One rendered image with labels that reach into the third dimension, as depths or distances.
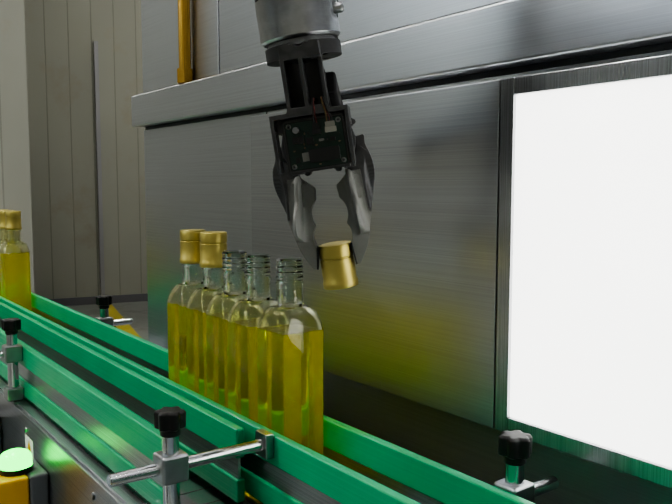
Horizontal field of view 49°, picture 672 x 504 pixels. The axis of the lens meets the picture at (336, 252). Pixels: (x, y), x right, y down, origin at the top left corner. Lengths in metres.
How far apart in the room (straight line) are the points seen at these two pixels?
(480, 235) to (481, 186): 0.05
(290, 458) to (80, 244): 7.38
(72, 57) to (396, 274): 7.43
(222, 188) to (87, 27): 7.04
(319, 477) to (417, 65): 0.44
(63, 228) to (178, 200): 6.69
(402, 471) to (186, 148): 0.80
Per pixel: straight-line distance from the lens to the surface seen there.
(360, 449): 0.79
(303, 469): 0.75
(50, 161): 8.05
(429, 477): 0.72
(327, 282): 0.74
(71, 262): 8.09
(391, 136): 0.85
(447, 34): 0.81
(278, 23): 0.69
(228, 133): 1.22
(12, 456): 1.14
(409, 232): 0.82
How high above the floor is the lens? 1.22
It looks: 5 degrees down
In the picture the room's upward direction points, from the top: straight up
